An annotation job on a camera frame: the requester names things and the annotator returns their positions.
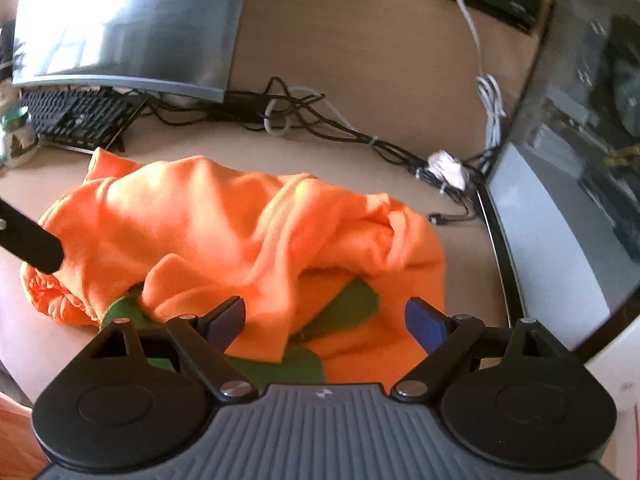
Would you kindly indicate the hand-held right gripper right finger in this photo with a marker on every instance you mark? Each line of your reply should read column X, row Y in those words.
column 425, row 322

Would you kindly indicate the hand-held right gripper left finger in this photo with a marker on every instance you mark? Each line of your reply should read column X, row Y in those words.
column 227, row 317

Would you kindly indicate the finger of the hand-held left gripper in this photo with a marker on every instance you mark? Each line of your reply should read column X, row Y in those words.
column 35, row 245

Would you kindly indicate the orange and green garment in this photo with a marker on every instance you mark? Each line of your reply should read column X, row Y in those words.
column 200, row 220

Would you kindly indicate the glass jar with green lid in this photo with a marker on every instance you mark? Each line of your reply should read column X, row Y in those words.
column 17, row 145

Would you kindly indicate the black keyboard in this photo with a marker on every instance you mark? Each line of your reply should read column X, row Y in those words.
column 80, row 115

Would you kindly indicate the white computer case glass panel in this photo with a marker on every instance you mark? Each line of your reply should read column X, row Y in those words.
column 550, row 210

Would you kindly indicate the black curved computer monitor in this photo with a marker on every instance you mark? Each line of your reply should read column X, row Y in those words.
column 150, row 20

